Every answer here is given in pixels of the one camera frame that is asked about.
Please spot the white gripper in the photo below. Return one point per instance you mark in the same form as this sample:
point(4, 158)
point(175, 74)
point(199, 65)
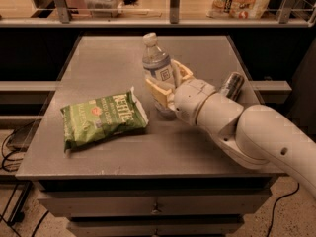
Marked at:
point(191, 98)

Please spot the clear plastic water bottle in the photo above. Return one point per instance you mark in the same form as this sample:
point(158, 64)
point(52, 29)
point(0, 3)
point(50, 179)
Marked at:
point(157, 63)

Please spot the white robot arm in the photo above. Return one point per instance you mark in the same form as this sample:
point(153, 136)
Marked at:
point(252, 137)

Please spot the silver metal can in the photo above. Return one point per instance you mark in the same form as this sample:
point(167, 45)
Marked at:
point(232, 86)

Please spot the green chips bag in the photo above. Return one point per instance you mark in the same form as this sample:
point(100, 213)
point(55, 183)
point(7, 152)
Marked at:
point(102, 118)

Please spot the grey table with drawers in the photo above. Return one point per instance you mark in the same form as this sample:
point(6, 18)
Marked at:
point(169, 179)

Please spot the clear plastic container on shelf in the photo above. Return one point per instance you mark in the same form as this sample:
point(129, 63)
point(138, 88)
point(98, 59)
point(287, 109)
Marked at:
point(103, 8)

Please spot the colourful snack bag on shelf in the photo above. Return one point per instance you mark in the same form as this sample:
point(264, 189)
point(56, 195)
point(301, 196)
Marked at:
point(238, 9)

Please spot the metal shelf rail frame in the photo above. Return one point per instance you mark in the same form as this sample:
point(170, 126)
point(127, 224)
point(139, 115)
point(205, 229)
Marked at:
point(150, 14)

